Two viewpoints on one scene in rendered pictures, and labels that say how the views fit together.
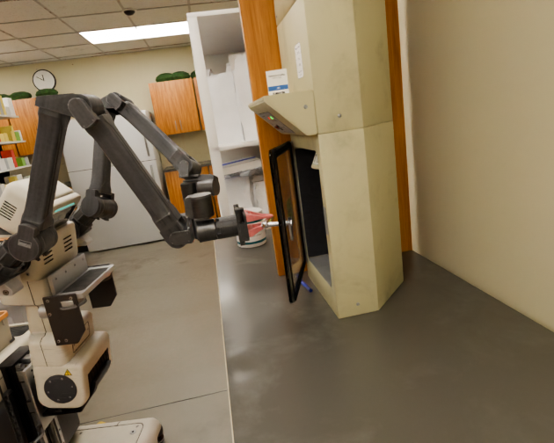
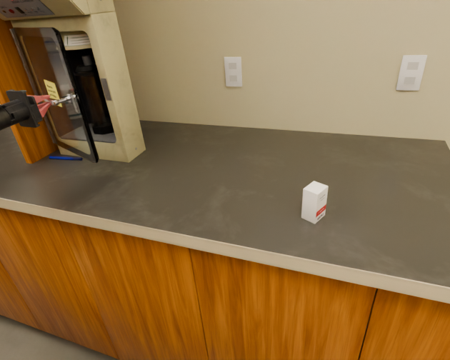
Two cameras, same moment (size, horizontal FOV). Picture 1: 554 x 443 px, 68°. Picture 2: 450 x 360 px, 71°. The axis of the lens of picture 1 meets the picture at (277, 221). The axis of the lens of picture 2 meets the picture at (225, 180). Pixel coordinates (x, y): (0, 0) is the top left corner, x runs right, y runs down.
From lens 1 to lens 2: 0.59 m
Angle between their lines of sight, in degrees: 57
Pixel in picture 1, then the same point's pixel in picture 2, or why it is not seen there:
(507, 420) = (256, 156)
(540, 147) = (207, 27)
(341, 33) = not seen: outside the picture
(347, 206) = (118, 75)
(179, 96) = not seen: outside the picture
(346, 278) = (127, 131)
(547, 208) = (215, 63)
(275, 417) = (173, 211)
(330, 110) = not seen: outside the picture
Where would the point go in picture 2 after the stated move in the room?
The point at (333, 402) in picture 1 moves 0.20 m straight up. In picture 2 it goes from (190, 189) to (180, 126)
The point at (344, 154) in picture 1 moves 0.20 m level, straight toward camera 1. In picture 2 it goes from (108, 32) to (151, 33)
